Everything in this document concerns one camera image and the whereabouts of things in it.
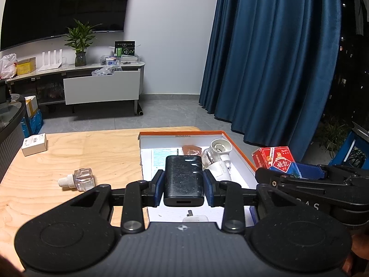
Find blue stool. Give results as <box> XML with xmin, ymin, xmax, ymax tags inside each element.
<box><xmin>336</xmin><ymin>123</ymin><xmax>369</xmax><ymax>166</ymax></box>

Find blue wrapped packages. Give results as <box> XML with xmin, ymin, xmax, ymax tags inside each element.
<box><xmin>20</xmin><ymin>111</ymin><xmax>44</xmax><ymax>137</ymax></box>

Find brown packet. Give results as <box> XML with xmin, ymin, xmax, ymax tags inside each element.
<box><xmin>182</xmin><ymin>145</ymin><xmax>202</xmax><ymax>157</ymax></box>

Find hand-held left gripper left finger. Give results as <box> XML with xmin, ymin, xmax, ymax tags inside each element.
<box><xmin>70</xmin><ymin>170</ymin><xmax>166</xmax><ymax>235</ymax></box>

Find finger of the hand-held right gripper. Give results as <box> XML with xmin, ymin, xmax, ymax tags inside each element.
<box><xmin>255</xmin><ymin>167</ymin><xmax>356</xmax><ymax>192</ymax></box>
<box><xmin>290</xmin><ymin>163</ymin><xmax>369</xmax><ymax>180</ymax></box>

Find green and black box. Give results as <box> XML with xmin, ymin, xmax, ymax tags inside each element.
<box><xmin>114</xmin><ymin>40</ymin><xmax>136</xmax><ymax>57</ymax></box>

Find white router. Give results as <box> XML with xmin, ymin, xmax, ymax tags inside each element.
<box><xmin>37</xmin><ymin>49</ymin><xmax>65</xmax><ymax>72</ymax></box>

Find yellow tin box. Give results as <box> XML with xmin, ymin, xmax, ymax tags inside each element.
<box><xmin>16</xmin><ymin>57</ymin><xmax>37</xmax><ymax>76</ymax></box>

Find white cardboard box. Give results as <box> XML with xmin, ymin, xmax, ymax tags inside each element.
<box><xmin>21</xmin><ymin>133</ymin><xmax>47</xmax><ymax>157</ymax></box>

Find bamboo plant in glass vase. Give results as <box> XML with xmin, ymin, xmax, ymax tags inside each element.
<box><xmin>64</xmin><ymin>19</ymin><xmax>103</xmax><ymax>67</ymax></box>

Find orange-rimmed cardboard box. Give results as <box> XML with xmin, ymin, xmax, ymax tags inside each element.
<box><xmin>138</xmin><ymin>130</ymin><xmax>260</xmax><ymax>228</ymax></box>

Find black power bank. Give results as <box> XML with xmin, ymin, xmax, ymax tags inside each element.
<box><xmin>163</xmin><ymin>155</ymin><xmax>206</xmax><ymax>208</ymax></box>

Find pile of clear packets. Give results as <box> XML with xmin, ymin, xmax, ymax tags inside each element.
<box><xmin>99</xmin><ymin>54</ymin><xmax>142</xmax><ymax>65</ymax></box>

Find balcony potted plant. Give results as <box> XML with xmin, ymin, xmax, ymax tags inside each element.
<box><xmin>315</xmin><ymin>115</ymin><xmax>351</xmax><ymax>153</ymax></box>

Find white plastic bag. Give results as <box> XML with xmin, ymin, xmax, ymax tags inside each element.
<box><xmin>0</xmin><ymin>53</ymin><xmax>18</xmax><ymax>80</ymax></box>

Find black television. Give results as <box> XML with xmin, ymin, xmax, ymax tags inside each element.
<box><xmin>0</xmin><ymin>0</ymin><xmax>132</xmax><ymax>52</ymax></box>

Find white television cabinet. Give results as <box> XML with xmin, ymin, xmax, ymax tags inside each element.
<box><xmin>6</xmin><ymin>60</ymin><xmax>146</xmax><ymax>116</ymax></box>

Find blue curtain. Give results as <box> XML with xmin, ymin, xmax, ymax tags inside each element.
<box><xmin>199</xmin><ymin>0</ymin><xmax>345</xmax><ymax>162</ymax></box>

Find red and blue carton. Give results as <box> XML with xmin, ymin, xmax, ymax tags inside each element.
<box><xmin>252</xmin><ymin>146</ymin><xmax>303</xmax><ymax>179</ymax></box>

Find printed paper sheet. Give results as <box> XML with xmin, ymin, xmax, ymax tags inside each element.
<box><xmin>150</xmin><ymin>147</ymin><xmax>185</xmax><ymax>176</ymax></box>

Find round black coffee table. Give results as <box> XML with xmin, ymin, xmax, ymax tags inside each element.
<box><xmin>0</xmin><ymin>79</ymin><xmax>28</xmax><ymax>184</ymax></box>

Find clear refill bottle white cap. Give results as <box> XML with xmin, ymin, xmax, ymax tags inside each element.
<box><xmin>58</xmin><ymin>167</ymin><xmax>95</xmax><ymax>192</ymax></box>

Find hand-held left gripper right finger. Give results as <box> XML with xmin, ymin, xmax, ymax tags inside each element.
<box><xmin>203</xmin><ymin>170</ymin><xmax>289</xmax><ymax>234</ymax></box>

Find hanging dark garment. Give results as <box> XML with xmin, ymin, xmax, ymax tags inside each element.
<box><xmin>344</xmin><ymin>0</ymin><xmax>369</xmax><ymax>35</ymax></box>

